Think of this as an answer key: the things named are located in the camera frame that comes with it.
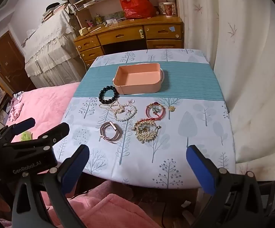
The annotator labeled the pink fleece blanket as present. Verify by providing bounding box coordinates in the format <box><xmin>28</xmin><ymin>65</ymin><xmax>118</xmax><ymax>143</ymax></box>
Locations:
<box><xmin>7</xmin><ymin>82</ymin><xmax>158</xmax><ymax>227</ymax></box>

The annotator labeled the black bead bracelet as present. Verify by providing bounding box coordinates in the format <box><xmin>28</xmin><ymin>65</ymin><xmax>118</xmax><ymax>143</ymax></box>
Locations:
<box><xmin>98</xmin><ymin>85</ymin><xmax>120</xmax><ymax>105</ymax></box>

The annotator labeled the tree-print tablecloth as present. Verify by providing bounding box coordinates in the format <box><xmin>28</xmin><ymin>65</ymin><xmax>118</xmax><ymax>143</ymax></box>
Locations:
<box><xmin>54</xmin><ymin>49</ymin><xmax>235</xmax><ymax>189</ymax></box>

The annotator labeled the pink jewelry tray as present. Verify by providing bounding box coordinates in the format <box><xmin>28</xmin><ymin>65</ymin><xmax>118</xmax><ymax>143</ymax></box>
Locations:
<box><xmin>113</xmin><ymin>63</ymin><xmax>165</xmax><ymax>95</ymax></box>

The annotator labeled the red cord bracelet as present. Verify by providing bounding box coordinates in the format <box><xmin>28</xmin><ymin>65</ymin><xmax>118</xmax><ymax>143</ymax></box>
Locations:
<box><xmin>144</xmin><ymin>101</ymin><xmax>166</xmax><ymax>122</ymax></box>

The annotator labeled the brown wooden door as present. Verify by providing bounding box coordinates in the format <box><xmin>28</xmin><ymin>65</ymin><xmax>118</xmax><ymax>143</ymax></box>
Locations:
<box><xmin>0</xmin><ymin>31</ymin><xmax>36</xmax><ymax>93</ymax></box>

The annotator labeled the lace-covered cabinet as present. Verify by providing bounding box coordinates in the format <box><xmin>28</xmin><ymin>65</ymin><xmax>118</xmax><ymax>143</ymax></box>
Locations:
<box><xmin>23</xmin><ymin>9</ymin><xmax>86</xmax><ymax>88</ymax></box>

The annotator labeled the gold pearl leaf jewelry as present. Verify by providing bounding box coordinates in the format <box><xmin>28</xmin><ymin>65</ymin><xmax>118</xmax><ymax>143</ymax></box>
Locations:
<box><xmin>132</xmin><ymin>118</ymin><xmax>161</xmax><ymax>144</ymax></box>

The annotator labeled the wooden desk with drawers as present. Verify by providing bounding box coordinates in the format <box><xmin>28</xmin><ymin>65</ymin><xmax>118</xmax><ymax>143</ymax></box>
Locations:
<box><xmin>74</xmin><ymin>15</ymin><xmax>184</xmax><ymax>67</ymax></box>

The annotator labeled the pink watch band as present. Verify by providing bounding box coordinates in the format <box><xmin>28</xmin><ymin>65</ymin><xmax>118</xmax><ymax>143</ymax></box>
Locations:
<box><xmin>99</xmin><ymin>121</ymin><xmax>122</xmax><ymax>144</ymax></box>

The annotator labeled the white floral curtain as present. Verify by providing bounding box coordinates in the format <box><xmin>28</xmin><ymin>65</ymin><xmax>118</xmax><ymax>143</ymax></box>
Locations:
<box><xmin>177</xmin><ymin>0</ymin><xmax>275</xmax><ymax>181</ymax></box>

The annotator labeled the red plastic bag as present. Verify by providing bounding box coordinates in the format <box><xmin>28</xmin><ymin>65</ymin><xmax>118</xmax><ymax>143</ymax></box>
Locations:
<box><xmin>119</xmin><ymin>0</ymin><xmax>156</xmax><ymax>19</ymax></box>

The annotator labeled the small gold charm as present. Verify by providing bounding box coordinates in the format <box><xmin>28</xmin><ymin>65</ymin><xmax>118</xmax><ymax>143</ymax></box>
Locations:
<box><xmin>168</xmin><ymin>106</ymin><xmax>176</xmax><ymax>112</ymax></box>

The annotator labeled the white pearl necklace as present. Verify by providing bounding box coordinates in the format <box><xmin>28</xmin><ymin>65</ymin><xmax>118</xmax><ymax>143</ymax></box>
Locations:
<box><xmin>99</xmin><ymin>100</ymin><xmax>137</xmax><ymax>123</ymax></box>

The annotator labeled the green plastic wrapper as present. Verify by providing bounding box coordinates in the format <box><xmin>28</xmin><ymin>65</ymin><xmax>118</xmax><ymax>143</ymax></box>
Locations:
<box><xmin>21</xmin><ymin>131</ymin><xmax>33</xmax><ymax>142</ymax></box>

